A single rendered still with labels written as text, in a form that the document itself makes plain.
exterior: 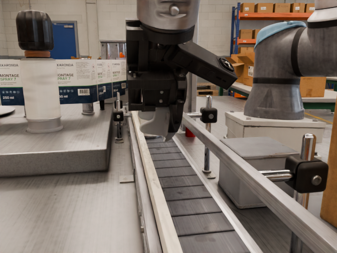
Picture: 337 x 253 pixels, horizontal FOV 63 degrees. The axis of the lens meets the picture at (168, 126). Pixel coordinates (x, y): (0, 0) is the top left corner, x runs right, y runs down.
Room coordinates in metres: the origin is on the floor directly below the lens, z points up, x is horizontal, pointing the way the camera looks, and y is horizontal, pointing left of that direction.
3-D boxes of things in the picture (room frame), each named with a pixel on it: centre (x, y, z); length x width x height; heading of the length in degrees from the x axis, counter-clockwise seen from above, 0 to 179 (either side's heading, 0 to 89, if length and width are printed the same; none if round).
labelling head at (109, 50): (1.25, 0.23, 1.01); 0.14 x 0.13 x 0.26; 10
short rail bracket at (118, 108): (0.79, 0.15, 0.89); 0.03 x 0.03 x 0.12; 10
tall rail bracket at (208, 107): (0.54, -0.06, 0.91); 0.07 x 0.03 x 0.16; 100
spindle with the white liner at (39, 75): (0.73, 0.33, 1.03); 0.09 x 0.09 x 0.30
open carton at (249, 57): (3.19, -1.03, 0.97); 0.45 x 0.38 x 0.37; 94
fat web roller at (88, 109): (0.95, 0.28, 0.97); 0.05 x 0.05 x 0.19
